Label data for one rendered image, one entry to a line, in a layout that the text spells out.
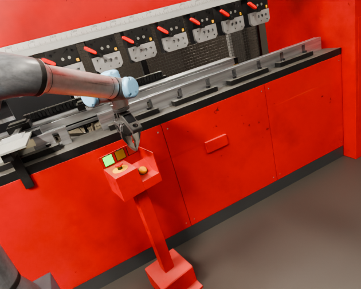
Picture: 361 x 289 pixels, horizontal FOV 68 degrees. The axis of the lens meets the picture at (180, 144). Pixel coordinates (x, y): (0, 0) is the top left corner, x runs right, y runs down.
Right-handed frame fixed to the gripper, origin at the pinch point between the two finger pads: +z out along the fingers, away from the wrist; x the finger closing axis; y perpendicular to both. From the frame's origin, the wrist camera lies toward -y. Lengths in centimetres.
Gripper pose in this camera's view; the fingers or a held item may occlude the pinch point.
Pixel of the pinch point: (136, 148)
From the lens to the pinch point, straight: 123.3
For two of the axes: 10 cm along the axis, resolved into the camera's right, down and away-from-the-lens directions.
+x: -7.9, 4.2, -4.4
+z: 2.1, 8.7, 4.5
